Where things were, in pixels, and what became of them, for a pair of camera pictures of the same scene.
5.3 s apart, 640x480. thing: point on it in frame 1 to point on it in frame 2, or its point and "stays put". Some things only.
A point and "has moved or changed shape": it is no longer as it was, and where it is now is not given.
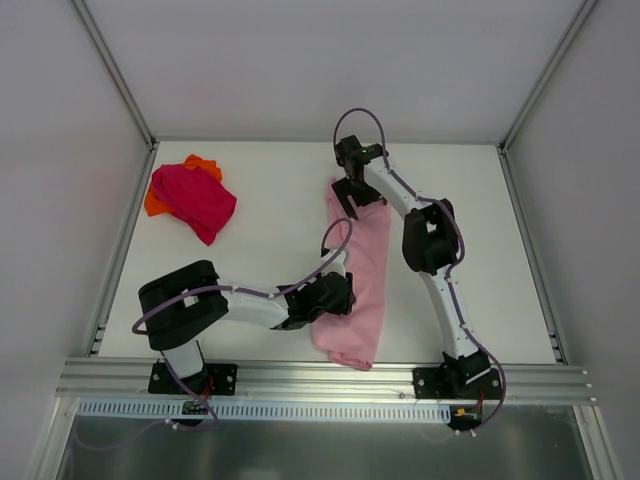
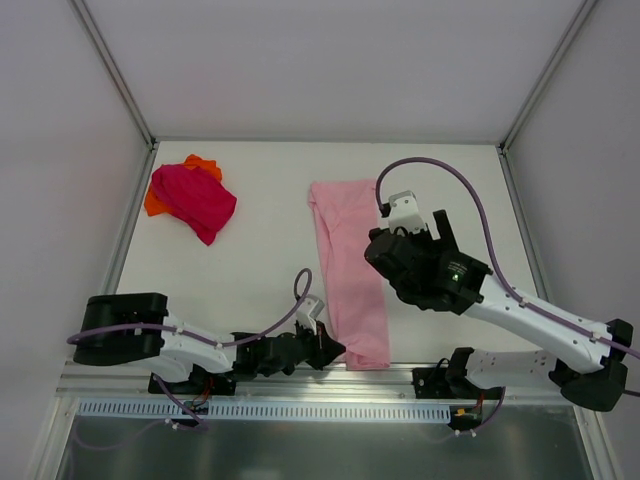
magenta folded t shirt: [196, 197] stays put
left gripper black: [342, 293] to [314, 347]
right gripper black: [353, 195] to [417, 245]
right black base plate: [447, 383] stays put
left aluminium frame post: [101, 45] stays put
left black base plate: [215, 379] stays put
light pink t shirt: [352, 338] has moved or changed shape
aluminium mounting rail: [87, 381] stays put
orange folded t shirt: [153, 205] stays put
